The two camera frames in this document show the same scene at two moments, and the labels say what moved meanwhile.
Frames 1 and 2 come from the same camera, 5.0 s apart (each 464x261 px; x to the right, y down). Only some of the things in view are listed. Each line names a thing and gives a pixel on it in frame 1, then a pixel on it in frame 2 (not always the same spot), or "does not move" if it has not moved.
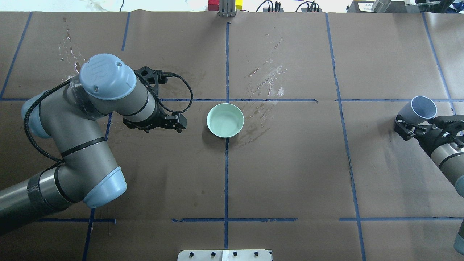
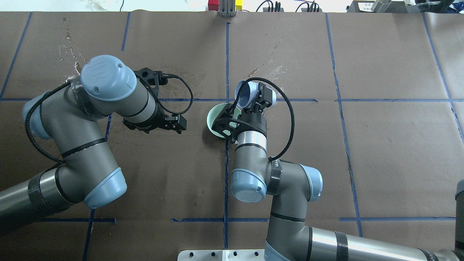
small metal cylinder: (380, 5) does not move
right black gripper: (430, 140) -> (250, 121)
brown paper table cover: (289, 152) does not move
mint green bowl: (225, 120) does not move
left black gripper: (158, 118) does not move
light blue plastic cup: (418, 110) -> (247, 94)
